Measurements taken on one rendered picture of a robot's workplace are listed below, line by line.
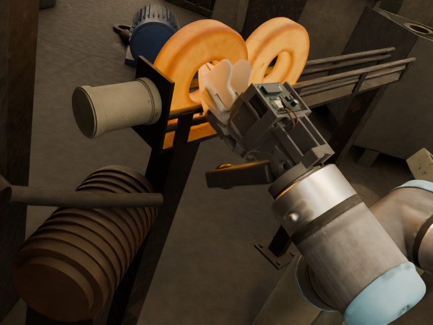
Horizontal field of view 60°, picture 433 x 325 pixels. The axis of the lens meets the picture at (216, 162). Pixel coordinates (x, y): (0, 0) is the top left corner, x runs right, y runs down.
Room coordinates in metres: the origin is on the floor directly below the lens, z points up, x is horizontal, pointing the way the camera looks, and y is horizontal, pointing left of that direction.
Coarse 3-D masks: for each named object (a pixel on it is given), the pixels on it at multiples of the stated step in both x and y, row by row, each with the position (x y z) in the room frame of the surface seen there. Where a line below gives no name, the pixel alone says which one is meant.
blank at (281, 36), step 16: (256, 32) 0.58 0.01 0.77; (272, 32) 0.58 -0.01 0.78; (288, 32) 0.60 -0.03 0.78; (304, 32) 0.63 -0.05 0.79; (256, 48) 0.56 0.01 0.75; (272, 48) 0.58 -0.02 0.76; (288, 48) 0.61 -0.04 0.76; (304, 48) 0.65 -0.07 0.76; (256, 64) 0.56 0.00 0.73; (288, 64) 0.64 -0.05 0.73; (304, 64) 0.67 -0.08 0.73; (256, 80) 0.57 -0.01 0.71; (272, 80) 0.64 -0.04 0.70; (288, 80) 0.65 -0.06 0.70
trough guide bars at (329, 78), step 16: (384, 48) 1.06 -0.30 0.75; (336, 64) 0.87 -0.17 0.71; (352, 64) 0.93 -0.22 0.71; (384, 64) 0.92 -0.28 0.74; (400, 64) 0.99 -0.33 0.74; (192, 80) 0.53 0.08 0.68; (320, 80) 0.70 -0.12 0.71; (336, 80) 0.75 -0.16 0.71; (352, 80) 0.81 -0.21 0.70; (400, 80) 1.04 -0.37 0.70; (304, 96) 0.67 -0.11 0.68; (176, 112) 0.43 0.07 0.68; (192, 112) 0.45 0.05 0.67; (176, 128) 0.43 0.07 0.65; (176, 144) 0.44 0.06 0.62
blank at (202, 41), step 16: (176, 32) 0.46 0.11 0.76; (192, 32) 0.46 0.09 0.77; (208, 32) 0.47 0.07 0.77; (224, 32) 0.49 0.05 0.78; (176, 48) 0.44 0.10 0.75; (192, 48) 0.45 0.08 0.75; (208, 48) 0.47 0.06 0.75; (224, 48) 0.49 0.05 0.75; (240, 48) 0.52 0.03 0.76; (160, 64) 0.44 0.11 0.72; (176, 64) 0.43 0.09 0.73; (192, 64) 0.46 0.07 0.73; (176, 80) 0.44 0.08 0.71; (176, 96) 0.45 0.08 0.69; (192, 96) 0.50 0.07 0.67; (192, 128) 0.49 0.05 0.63
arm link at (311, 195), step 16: (304, 176) 0.36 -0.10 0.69; (320, 176) 0.35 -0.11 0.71; (336, 176) 0.36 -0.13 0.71; (288, 192) 0.34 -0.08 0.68; (304, 192) 0.34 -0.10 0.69; (320, 192) 0.34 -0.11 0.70; (336, 192) 0.34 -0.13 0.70; (352, 192) 0.35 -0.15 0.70; (272, 208) 0.35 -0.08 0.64; (288, 208) 0.33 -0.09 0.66; (304, 208) 0.33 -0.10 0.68; (320, 208) 0.32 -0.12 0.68; (288, 224) 0.33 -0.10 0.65; (304, 224) 0.32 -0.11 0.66
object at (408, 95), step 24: (360, 24) 2.53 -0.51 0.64; (384, 24) 2.28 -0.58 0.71; (408, 24) 2.54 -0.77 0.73; (360, 48) 2.39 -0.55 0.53; (408, 48) 1.97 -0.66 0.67; (432, 48) 1.98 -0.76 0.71; (336, 72) 2.52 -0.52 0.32; (408, 72) 1.97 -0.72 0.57; (432, 72) 2.00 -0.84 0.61; (384, 96) 1.96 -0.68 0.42; (408, 96) 1.98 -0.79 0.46; (432, 96) 2.02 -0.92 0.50; (336, 120) 2.22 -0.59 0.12; (384, 120) 1.98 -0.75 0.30; (408, 120) 2.01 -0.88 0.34; (432, 120) 2.04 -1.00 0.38; (360, 144) 1.97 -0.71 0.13; (384, 144) 2.00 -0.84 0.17; (408, 144) 2.03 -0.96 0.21; (432, 144) 2.07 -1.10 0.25
